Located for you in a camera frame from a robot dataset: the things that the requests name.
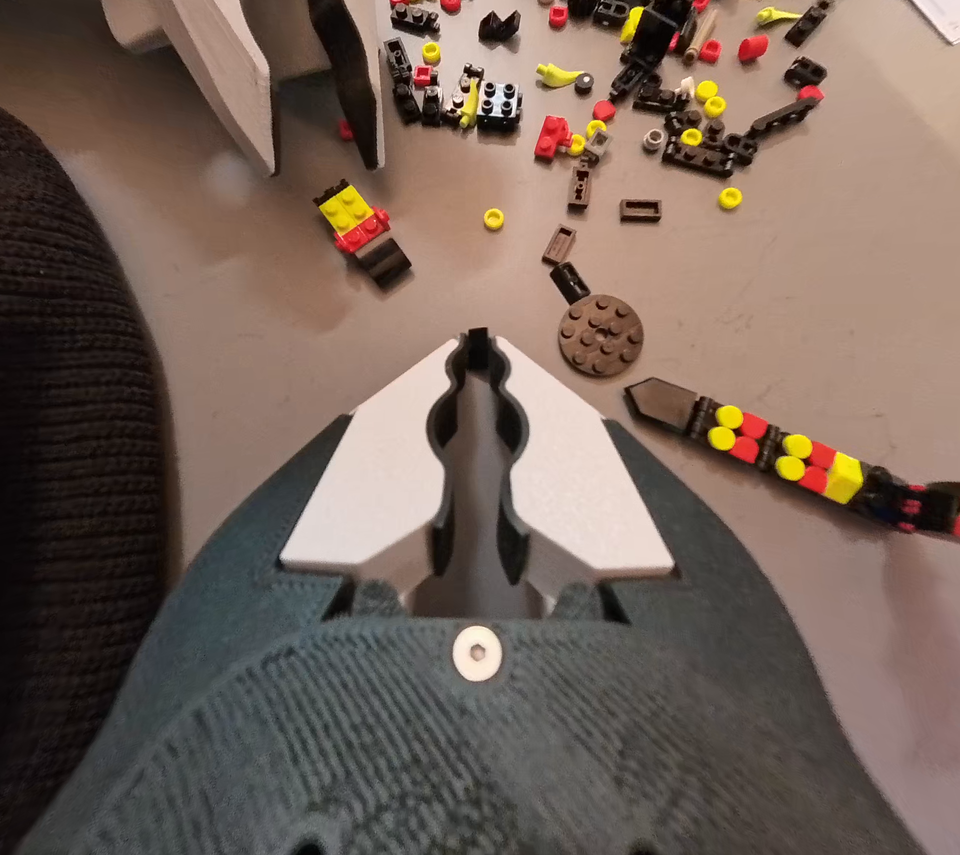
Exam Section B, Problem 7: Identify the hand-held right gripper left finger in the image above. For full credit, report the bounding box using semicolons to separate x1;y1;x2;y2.
279;337;475;612

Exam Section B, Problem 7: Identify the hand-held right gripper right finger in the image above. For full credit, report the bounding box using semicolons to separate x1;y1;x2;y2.
486;336;676;612

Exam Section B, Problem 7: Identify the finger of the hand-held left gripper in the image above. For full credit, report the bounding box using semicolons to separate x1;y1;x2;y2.
241;0;387;171
88;0;282;179

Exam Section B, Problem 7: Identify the small yellow red lego assembly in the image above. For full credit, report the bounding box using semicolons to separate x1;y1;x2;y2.
313;180;412;290

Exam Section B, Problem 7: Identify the small round dark lego plate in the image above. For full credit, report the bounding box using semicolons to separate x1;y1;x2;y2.
557;294;646;378

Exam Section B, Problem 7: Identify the long pointed lego assembly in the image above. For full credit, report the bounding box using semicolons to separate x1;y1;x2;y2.
624;377;960;537

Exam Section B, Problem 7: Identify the black lego clip piece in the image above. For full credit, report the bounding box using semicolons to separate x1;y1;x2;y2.
549;262;594;305

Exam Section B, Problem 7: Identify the dark knit sweater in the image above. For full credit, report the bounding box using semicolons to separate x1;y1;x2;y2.
0;108;185;855

